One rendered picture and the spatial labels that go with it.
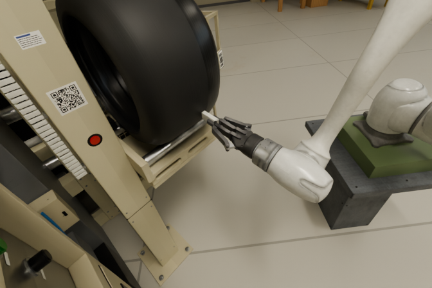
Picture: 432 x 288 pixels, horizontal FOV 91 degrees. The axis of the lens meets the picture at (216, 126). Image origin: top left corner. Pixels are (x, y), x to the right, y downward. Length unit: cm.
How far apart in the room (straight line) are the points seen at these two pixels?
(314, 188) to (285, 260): 104
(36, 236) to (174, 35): 56
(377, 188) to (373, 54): 68
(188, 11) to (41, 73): 41
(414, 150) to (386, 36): 74
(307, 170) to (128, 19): 57
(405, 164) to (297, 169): 69
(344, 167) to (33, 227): 113
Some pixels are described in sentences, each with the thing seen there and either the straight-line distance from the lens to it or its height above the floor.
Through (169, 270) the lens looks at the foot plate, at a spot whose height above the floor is 1.
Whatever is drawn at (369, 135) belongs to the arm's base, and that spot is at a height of 75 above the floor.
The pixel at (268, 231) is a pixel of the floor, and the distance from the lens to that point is 165.
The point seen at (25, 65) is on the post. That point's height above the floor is 133.
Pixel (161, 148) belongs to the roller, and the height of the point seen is 92.
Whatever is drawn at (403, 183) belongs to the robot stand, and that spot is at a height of 65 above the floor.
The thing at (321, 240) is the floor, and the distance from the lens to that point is 169.
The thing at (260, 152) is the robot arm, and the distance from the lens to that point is 61.
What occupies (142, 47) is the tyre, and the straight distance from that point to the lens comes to 58.
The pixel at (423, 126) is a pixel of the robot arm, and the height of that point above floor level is 91.
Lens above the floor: 150
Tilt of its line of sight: 40 degrees down
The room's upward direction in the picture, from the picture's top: 8 degrees counter-clockwise
